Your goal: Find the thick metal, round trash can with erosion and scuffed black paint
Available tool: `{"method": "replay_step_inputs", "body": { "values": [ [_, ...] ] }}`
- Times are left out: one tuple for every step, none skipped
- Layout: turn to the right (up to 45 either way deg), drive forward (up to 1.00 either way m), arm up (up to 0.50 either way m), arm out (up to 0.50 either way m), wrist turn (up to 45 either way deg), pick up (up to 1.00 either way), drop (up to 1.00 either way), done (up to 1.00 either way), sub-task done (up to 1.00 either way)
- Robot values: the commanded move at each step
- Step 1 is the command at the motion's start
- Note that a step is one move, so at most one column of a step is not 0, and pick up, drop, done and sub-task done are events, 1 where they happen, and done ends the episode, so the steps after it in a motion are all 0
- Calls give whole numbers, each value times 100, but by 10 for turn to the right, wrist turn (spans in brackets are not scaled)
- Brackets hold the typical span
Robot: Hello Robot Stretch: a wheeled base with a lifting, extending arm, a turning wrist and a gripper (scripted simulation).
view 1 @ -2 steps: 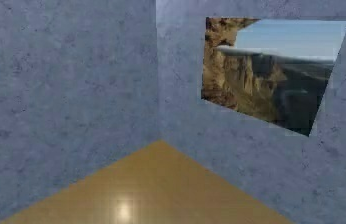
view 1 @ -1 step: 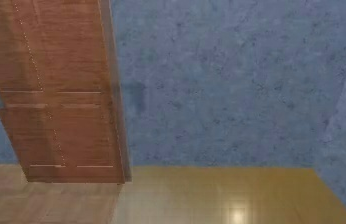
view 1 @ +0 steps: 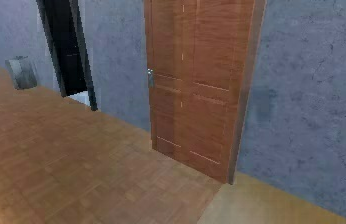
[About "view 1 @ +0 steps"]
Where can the brown wooden room door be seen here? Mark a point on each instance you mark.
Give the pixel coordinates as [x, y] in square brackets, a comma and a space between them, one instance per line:
[201, 83]

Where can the black door frame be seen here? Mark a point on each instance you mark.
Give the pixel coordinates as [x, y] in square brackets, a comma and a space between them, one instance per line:
[85, 60]

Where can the scuffed grey metal trash can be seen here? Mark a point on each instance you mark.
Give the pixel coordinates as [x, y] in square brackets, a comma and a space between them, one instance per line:
[22, 72]

